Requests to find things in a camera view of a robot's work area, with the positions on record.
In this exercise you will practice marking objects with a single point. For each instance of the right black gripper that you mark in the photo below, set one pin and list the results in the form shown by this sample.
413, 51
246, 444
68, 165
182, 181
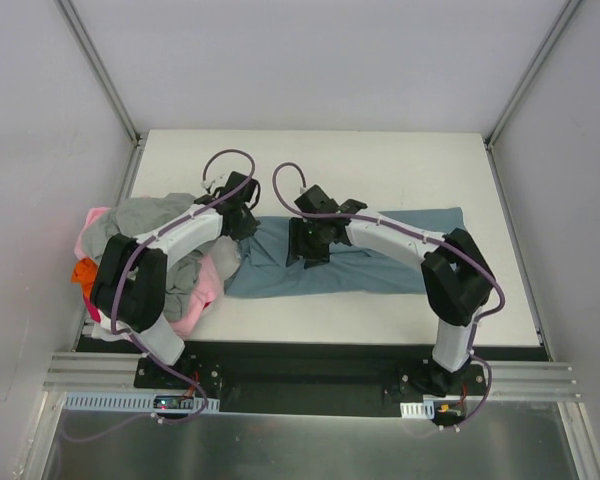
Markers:
301, 244

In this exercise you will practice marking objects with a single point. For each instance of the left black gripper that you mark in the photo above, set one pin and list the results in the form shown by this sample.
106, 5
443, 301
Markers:
245, 226

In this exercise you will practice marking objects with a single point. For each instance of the blue-grey t shirt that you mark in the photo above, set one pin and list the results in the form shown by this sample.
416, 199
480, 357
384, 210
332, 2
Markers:
263, 272

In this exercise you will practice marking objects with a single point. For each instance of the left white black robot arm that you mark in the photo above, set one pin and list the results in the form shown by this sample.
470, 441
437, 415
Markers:
130, 285

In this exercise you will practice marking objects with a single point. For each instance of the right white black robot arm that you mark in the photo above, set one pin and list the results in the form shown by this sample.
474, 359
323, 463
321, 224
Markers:
457, 279

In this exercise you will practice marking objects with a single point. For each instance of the pink t shirt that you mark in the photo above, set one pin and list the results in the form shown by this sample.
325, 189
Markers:
206, 289

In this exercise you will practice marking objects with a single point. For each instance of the grey t shirt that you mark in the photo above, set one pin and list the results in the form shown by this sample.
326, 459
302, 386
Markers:
135, 216

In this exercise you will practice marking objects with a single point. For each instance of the orange t shirt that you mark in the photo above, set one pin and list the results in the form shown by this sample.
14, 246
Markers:
84, 274

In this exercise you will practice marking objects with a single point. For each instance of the white t shirt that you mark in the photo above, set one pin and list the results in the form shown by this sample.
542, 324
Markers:
100, 333

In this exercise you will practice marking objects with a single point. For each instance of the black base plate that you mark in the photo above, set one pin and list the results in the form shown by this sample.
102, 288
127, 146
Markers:
347, 380

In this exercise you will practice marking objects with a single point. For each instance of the right slotted cable duct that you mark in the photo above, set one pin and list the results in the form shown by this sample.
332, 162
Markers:
424, 410

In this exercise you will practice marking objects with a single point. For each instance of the slotted cable duct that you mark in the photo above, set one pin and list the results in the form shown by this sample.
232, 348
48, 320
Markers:
424, 410
139, 403

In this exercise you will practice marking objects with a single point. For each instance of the left aluminium frame post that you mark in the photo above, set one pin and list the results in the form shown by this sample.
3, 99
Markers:
72, 17

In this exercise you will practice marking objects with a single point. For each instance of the aluminium frame post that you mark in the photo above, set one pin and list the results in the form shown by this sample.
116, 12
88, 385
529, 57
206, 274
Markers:
558, 27
72, 17

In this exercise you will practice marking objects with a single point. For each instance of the left slotted cable duct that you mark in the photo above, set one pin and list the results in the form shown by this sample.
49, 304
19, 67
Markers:
139, 403

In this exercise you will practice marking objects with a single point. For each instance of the aluminium front rail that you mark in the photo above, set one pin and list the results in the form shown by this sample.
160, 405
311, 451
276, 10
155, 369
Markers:
115, 372

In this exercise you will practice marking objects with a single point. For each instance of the right aluminium frame post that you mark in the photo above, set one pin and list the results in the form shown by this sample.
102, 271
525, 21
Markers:
558, 27

